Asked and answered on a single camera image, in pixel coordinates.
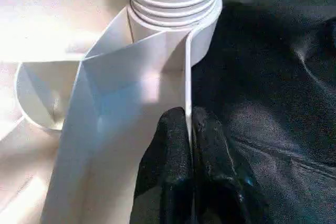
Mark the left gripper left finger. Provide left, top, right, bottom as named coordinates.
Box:
left=130, top=107, right=195, bottom=224

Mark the white plastic table top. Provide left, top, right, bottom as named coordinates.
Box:
left=0, top=0, right=223, bottom=224

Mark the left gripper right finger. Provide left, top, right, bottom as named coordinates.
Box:
left=190, top=106, right=268, bottom=224

